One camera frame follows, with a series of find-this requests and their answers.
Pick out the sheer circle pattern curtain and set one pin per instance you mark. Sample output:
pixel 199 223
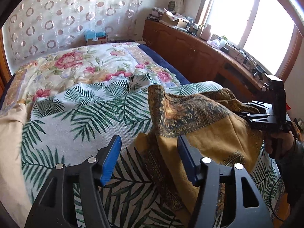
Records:
pixel 39 26

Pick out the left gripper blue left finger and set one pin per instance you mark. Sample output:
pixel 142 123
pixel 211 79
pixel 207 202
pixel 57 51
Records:
pixel 109 159

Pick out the open cardboard box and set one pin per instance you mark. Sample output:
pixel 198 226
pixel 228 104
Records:
pixel 175 19

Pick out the palm leaf print blanket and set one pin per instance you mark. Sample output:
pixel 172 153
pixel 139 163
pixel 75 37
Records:
pixel 73 125

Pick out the person's right hand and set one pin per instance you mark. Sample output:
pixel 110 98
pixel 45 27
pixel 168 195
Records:
pixel 278 144

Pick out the bright wooden frame window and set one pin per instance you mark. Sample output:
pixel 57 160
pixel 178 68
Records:
pixel 261 31

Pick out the navy blue fleece blanket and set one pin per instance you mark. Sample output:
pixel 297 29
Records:
pixel 160 61

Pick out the beige pillow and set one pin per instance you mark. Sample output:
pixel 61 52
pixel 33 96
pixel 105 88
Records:
pixel 14 195

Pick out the floral quilt bedspread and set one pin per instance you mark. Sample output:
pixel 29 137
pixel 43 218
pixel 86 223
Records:
pixel 52 74

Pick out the mustard patterned scarf cloth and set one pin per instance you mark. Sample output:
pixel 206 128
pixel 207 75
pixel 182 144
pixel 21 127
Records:
pixel 210 123

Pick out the white plastic bottle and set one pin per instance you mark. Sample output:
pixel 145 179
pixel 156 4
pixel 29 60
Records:
pixel 206 33

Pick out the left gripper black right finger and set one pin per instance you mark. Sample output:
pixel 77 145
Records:
pixel 190 157

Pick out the long wooden sideboard cabinet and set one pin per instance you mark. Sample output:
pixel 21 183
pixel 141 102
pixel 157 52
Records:
pixel 199 62

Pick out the blue tissue box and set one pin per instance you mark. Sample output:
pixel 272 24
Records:
pixel 93 38

